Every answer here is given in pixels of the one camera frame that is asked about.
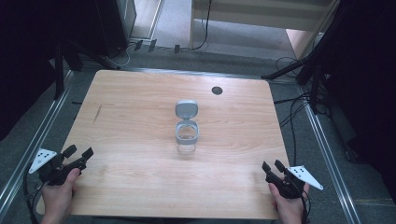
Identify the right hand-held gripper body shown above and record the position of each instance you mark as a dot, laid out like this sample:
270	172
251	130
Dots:
294	182

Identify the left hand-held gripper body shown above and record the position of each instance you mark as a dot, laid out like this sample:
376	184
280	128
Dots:
54	171

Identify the clear jar with grey lid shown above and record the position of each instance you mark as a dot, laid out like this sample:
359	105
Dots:
186	125

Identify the person's right hand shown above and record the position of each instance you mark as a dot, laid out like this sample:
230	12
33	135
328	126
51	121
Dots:
288	205

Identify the person's left hand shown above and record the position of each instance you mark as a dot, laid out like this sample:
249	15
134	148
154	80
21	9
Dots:
59	196

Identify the black metal stand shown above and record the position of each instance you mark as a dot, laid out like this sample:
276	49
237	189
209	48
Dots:
67	62
306	67

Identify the black cabinet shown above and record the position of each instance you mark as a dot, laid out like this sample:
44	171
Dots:
116	25

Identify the cream white shelf unit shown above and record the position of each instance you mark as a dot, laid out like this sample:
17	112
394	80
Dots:
258	15

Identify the aluminium floor rail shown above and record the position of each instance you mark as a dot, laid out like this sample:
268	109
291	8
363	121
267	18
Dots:
331	165
193	72
32	144

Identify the black floor bracket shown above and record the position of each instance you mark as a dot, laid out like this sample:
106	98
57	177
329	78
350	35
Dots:
138	45
152	45
176	48

